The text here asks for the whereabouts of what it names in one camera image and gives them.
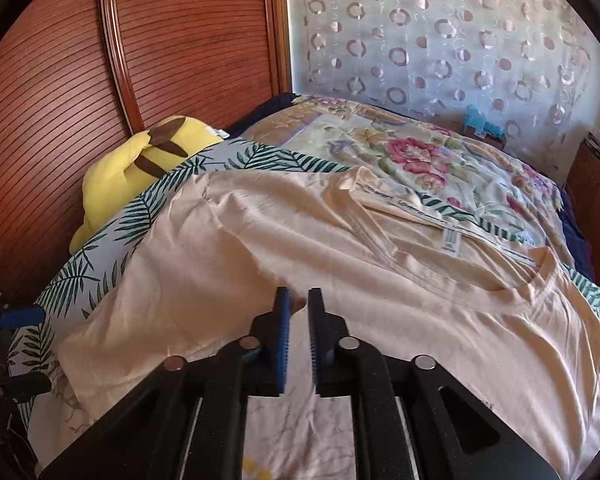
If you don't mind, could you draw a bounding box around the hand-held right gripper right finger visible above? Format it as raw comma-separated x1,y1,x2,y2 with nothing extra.
307,287,563,480

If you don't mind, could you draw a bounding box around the wooden cabinet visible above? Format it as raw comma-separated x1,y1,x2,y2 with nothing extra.
565,140,600,281

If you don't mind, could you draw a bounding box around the blue tissue box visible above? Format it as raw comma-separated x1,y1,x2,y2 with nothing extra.
462,105,507,142

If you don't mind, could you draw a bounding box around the circle pattern curtain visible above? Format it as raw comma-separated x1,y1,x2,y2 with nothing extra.
285,0,600,161

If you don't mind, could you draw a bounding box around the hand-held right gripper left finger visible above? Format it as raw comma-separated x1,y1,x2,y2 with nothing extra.
39,286,292,480

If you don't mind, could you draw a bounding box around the leaf print bed sheet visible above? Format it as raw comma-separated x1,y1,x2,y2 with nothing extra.
7,140,600,461

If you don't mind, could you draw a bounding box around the beige t-shirt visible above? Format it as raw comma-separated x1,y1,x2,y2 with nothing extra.
55,165,600,480

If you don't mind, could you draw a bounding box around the wooden headboard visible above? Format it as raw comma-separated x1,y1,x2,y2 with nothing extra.
0,0,293,321

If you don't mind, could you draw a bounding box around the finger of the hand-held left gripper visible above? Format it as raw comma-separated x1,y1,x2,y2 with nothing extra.
0,373,53,400
0,306,47,330

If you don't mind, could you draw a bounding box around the yellow plush toy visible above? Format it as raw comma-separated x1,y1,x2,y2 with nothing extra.
69,116,231,256

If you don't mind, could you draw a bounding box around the floral quilt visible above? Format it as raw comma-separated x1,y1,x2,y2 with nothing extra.
240,94,576,266

